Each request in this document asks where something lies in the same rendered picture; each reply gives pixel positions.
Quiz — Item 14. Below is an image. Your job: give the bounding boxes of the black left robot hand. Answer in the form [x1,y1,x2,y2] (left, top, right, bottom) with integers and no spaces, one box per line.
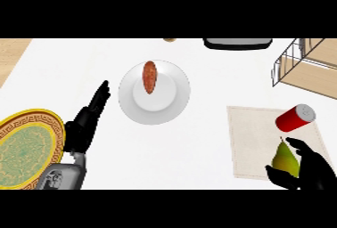
[61,79,112,155]

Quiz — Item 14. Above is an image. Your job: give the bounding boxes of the white plate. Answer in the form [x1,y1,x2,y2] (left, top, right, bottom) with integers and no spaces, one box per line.
[116,59,191,126]

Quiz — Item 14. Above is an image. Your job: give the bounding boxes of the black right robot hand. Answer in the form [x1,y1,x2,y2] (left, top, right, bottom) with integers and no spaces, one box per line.
[264,136,337,191]

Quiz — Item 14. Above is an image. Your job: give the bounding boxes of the grey black appliance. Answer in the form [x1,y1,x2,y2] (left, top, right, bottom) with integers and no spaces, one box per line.
[200,37,273,51]

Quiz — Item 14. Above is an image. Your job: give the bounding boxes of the green pear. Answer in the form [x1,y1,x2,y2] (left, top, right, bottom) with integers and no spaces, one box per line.
[270,136,301,179]

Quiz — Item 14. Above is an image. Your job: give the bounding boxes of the yellow patterned plate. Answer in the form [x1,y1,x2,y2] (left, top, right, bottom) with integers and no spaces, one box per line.
[0,108,66,191]

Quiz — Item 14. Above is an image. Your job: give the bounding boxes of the red can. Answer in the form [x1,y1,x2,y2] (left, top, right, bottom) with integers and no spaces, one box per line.
[273,103,317,134]

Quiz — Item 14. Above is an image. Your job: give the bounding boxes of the wire tiered shelf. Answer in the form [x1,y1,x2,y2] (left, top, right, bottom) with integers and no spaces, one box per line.
[270,37,337,101]

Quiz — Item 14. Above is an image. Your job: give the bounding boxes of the orange sweet potato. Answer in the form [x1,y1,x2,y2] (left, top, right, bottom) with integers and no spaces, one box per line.
[141,60,159,95]

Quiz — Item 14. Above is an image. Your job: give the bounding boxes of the beige placemat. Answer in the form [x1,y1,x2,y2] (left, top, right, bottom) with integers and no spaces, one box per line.
[224,105,333,182]

